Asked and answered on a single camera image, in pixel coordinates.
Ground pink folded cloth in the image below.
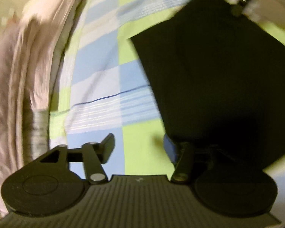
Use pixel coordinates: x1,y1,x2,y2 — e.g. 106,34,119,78
0,14,53,214

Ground checkered bed sheet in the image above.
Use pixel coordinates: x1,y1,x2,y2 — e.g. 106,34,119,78
49,0,188,177

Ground white striped duvet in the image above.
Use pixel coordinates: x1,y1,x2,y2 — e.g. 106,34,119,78
21,0,87,164

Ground black trousers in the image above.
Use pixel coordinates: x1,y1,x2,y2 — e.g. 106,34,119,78
131,0,285,179

